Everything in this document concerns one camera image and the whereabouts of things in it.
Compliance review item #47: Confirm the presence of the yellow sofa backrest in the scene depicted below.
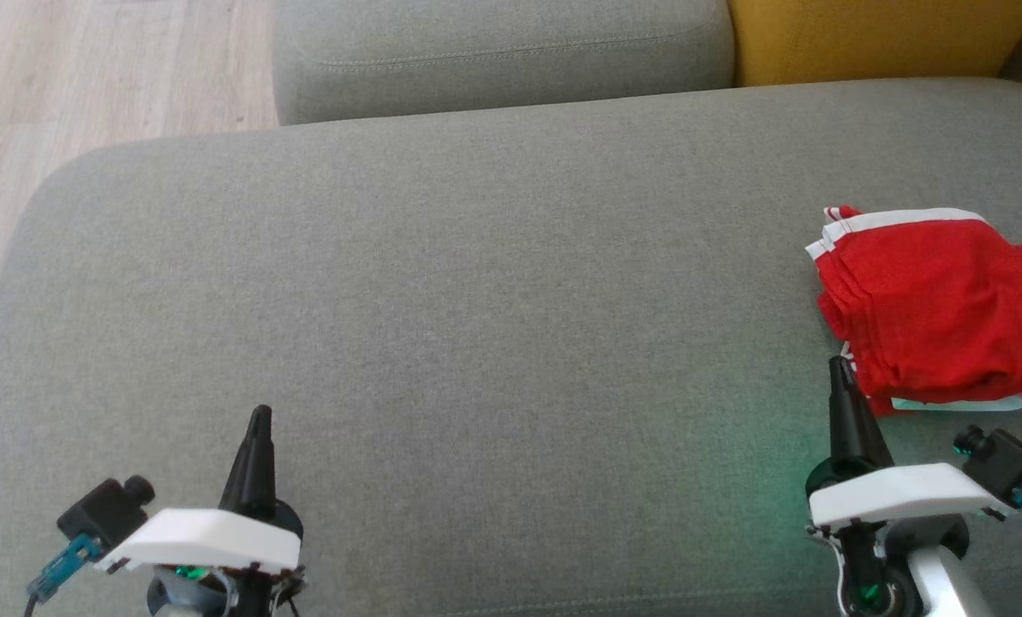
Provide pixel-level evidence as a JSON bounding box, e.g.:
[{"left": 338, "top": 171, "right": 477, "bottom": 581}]
[{"left": 727, "top": 0, "right": 1022, "bottom": 88}]

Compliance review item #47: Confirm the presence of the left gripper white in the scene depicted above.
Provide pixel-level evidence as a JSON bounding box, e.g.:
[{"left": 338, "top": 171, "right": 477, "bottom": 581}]
[{"left": 98, "top": 405, "right": 304, "bottom": 573}]

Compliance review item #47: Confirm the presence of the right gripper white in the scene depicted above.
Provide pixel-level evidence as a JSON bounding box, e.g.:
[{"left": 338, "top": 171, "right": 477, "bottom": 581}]
[{"left": 809, "top": 355, "right": 1004, "bottom": 528}]

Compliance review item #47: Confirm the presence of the red white basketball jersey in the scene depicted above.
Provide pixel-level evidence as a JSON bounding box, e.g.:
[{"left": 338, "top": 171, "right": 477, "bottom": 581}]
[{"left": 805, "top": 206, "right": 1022, "bottom": 361}]

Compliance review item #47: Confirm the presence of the large grey sofa seat cushion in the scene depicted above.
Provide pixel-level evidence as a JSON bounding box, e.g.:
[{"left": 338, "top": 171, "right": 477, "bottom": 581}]
[{"left": 0, "top": 77, "right": 1022, "bottom": 617}]

